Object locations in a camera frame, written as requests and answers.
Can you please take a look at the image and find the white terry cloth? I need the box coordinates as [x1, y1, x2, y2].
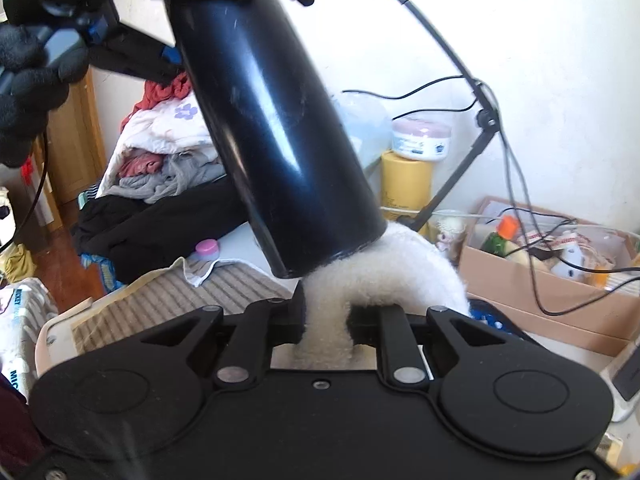
[291, 222, 470, 370]

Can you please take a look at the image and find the black thermos bottle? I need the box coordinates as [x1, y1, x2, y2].
[166, 0, 386, 278]

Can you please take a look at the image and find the black gloved hand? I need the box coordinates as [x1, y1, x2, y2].
[1, 23, 89, 168]

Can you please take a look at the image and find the blue patterned pouch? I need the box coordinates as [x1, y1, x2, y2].
[469, 298, 527, 338]

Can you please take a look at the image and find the striped beige towel mat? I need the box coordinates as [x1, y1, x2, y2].
[69, 257, 294, 356]

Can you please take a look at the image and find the pink capped bottle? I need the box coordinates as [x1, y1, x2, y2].
[193, 238, 220, 261]

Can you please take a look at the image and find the small doll figurine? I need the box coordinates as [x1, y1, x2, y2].
[435, 217, 466, 262]

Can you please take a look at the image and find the black garment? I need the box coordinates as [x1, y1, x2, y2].
[70, 177, 248, 284]

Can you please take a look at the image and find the green orange capped bottle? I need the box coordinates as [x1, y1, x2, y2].
[480, 214, 518, 258]

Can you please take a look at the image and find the yellow cylindrical canister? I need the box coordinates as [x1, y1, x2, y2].
[381, 151, 434, 226]

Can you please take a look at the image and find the pile of clothes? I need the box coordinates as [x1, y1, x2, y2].
[96, 72, 224, 205]

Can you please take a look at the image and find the brown cardboard box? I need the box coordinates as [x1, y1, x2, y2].
[459, 220, 639, 356]

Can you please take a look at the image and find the white power strip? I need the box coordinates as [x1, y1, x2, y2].
[600, 339, 640, 422]

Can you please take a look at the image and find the black desk lamp stand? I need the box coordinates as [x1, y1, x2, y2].
[275, 0, 501, 233]

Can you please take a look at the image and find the pink lidded cream jar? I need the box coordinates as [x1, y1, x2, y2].
[392, 116, 451, 162]

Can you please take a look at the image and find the blue white tissue pack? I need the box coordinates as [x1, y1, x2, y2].
[332, 92, 392, 169]

